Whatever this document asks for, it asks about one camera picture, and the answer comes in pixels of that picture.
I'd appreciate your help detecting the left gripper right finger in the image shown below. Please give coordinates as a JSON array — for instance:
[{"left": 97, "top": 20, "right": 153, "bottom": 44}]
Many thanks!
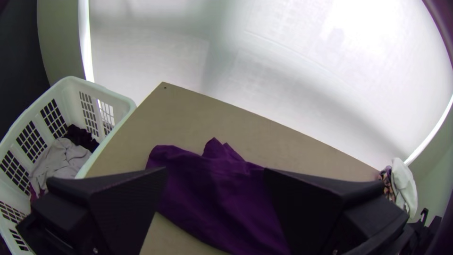
[{"left": 264, "top": 168, "right": 414, "bottom": 255}]

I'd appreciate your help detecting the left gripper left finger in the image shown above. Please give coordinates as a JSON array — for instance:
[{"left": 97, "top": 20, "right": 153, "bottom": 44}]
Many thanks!
[{"left": 16, "top": 167, "right": 168, "bottom": 255}]

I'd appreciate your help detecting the dark t-shirt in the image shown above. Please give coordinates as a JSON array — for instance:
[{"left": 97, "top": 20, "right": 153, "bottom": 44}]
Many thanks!
[{"left": 145, "top": 137, "right": 293, "bottom": 255}]

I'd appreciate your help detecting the heap of clothes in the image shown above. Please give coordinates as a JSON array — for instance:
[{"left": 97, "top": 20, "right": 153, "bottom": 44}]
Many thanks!
[{"left": 28, "top": 124, "right": 101, "bottom": 203}]

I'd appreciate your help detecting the pile of folded clothes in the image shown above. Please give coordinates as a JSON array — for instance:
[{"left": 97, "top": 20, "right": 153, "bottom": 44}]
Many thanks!
[{"left": 378, "top": 157, "right": 419, "bottom": 219}]

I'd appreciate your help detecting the white laundry basket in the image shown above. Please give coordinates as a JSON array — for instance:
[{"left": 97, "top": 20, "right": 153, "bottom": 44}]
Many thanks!
[{"left": 0, "top": 76, "right": 137, "bottom": 255}]

